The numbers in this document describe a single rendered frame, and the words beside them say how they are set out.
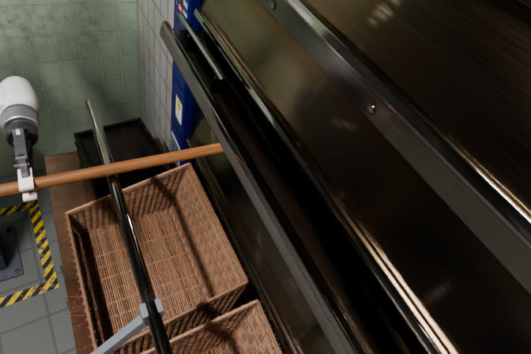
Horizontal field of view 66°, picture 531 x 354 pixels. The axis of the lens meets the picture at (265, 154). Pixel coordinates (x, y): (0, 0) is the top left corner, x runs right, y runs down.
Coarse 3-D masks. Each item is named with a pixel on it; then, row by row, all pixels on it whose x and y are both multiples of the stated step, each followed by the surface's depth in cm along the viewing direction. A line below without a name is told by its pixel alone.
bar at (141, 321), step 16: (96, 112) 124; (96, 128) 118; (96, 144) 116; (112, 160) 112; (112, 176) 107; (112, 192) 104; (128, 224) 98; (128, 240) 95; (144, 272) 90; (144, 288) 87; (144, 304) 85; (160, 304) 86; (144, 320) 84; (160, 320) 83; (112, 336) 88; (128, 336) 87; (160, 336) 81; (96, 352) 89; (160, 352) 79
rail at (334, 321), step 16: (176, 48) 109; (192, 64) 104; (192, 80) 101; (208, 96) 95; (224, 128) 89; (240, 144) 86; (240, 160) 84; (256, 176) 80; (256, 192) 79; (272, 208) 75; (288, 224) 73; (288, 240) 71; (304, 256) 69; (304, 272) 68; (320, 288) 65; (320, 304) 65; (336, 304) 64; (336, 320) 62; (352, 336) 61; (352, 352) 59
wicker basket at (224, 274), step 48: (144, 192) 160; (192, 192) 158; (96, 240) 158; (144, 240) 161; (192, 240) 158; (96, 288) 144; (192, 288) 151; (240, 288) 130; (96, 336) 133; (144, 336) 120
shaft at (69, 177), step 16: (128, 160) 108; (144, 160) 109; (160, 160) 110; (176, 160) 113; (48, 176) 99; (64, 176) 100; (80, 176) 102; (96, 176) 104; (0, 192) 95; (16, 192) 96
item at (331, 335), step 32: (160, 32) 118; (224, 64) 115; (224, 96) 102; (256, 128) 96; (256, 160) 87; (288, 160) 91; (288, 192) 83; (320, 224) 79; (288, 256) 71; (320, 256) 73; (352, 256) 76; (352, 288) 70; (320, 320) 65; (352, 320) 65; (384, 320) 68; (384, 352) 63; (416, 352) 65
